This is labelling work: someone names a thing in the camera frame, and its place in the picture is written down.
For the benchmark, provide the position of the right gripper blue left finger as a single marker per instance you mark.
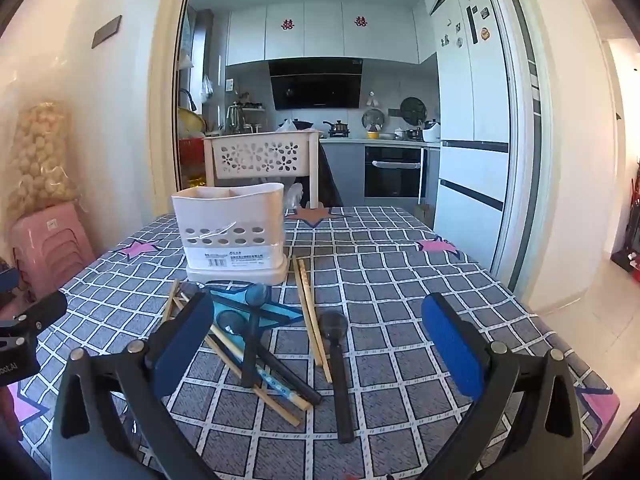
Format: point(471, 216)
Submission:
point(110, 421)

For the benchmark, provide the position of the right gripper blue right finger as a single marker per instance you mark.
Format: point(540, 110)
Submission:
point(545, 440)

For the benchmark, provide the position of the white plastic utensil holder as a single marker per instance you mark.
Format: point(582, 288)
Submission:
point(233, 234)

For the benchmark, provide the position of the wooden chopstick pair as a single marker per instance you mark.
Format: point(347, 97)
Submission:
point(304, 297)

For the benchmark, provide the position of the pink plastic stool stack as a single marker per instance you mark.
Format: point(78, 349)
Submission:
point(49, 248)

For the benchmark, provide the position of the bag of white balls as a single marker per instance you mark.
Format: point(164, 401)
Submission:
point(38, 176)

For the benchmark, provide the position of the grey checked tablecloth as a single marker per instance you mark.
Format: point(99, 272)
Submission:
point(374, 265)

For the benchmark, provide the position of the cardboard box on floor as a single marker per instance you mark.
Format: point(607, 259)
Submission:
point(425, 213)

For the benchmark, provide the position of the white refrigerator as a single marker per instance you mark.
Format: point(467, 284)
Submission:
point(474, 127)

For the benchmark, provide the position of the red basket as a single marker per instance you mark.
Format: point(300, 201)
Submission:
point(191, 152)

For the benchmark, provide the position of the black built-in oven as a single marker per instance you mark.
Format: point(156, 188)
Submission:
point(392, 172)

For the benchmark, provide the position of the yellow green basin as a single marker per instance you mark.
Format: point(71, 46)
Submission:
point(190, 123)

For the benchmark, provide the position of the white floral storage cart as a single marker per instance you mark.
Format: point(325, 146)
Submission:
point(264, 155)

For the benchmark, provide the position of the black range hood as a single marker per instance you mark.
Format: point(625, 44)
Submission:
point(305, 83)

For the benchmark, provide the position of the white upper cabinets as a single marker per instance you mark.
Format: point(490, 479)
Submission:
point(330, 29)

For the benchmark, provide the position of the grey wall switch plate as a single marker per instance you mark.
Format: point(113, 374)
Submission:
point(107, 31)

